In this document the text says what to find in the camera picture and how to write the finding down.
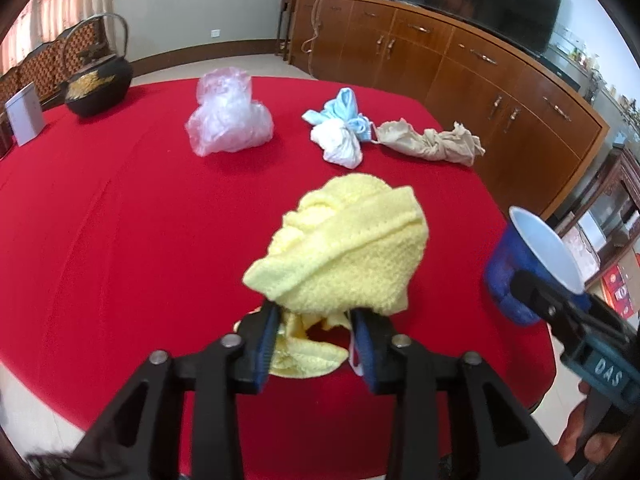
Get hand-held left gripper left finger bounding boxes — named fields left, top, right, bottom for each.
left=75, top=305, right=283, bottom=480

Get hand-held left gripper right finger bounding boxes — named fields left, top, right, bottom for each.
left=350, top=307, right=573, bottom=480

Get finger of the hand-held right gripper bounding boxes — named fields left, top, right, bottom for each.
left=585, top=292, right=635, bottom=342
left=511, top=270, right=602, bottom=347

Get blue plastic cup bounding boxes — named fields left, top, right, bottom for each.
left=483, top=206, right=592, bottom=326

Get yellow knitted cloth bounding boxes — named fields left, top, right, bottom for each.
left=233, top=174, right=431, bottom=380

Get beige stocking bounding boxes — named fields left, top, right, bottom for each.
left=372, top=119, right=487, bottom=167

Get white face mask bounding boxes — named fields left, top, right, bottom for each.
left=310, top=120, right=363, bottom=168

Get clear plastic bag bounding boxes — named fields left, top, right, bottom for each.
left=185, top=69, right=275, bottom=157

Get blue face mask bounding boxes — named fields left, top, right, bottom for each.
left=301, top=87, right=376, bottom=143

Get person's right hand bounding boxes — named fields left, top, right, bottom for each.
left=557, top=381, right=636, bottom=478

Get red cardboard box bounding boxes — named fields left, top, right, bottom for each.
left=600, top=250, right=640, bottom=318

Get pink floral bag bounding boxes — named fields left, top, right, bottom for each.
left=562, top=220, right=601, bottom=286

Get white flat box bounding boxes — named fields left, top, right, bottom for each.
left=585, top=207, right=613, bottom=251

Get carved wooden stand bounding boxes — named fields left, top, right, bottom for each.
left=550, top=145, right=640, bottom=281

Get red tablecloth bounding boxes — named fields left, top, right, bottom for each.
left=0, top=76, right=558, bottom=480

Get long wooden cabinet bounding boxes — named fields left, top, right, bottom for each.
left=289, top=0, right=612, bottom=221

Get small glass bottles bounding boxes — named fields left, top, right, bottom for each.
left=560, top=25, right=601, bottom=68

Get black iron teapot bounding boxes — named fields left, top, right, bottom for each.
left=61, top=12, right=135, bottom=119

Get white tin box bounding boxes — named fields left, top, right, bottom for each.
left=4, top=81, right=45, bottom=147

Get wooden upholstered sofa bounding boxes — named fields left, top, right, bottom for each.
left=0, top=30, right=101, bottom=111

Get beige patterned curtain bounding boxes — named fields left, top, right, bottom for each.
left=0, top=0, right=117, bottom=76

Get beige hanging cord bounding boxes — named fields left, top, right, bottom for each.
left=301, top=0, right=326, bottom=77

